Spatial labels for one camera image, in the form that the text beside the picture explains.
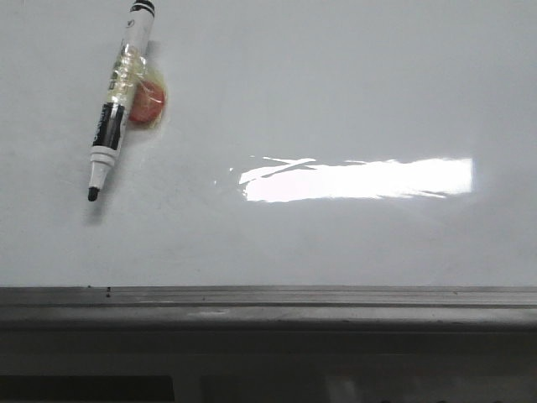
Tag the white black dry-erase marker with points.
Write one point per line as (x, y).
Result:
(127, 72)

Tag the white whiteboard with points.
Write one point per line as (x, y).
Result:
(303, 143)

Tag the red round magnet with tape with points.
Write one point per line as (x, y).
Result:
(150, 99)

